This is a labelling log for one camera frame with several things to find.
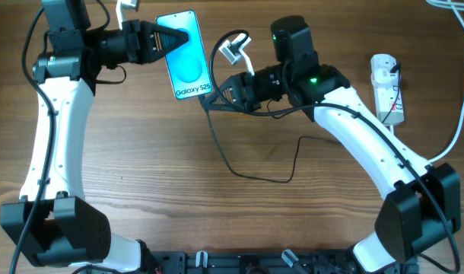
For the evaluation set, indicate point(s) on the blue Galaxy smartphone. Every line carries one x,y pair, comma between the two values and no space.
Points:
187,65

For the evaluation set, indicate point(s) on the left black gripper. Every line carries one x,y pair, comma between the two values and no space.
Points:
145,30

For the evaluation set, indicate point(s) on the white power strip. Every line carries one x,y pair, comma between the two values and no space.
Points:
388,98

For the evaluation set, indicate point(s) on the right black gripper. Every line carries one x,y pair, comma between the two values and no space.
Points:
253,103

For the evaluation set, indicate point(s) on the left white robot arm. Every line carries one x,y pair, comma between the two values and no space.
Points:
51,224

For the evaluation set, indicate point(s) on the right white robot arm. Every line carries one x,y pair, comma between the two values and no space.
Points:
421,202

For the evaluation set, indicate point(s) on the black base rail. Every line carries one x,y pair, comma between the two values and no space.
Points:
287,261

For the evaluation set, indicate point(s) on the white charger plug adapter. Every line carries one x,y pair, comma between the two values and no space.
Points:
385,75

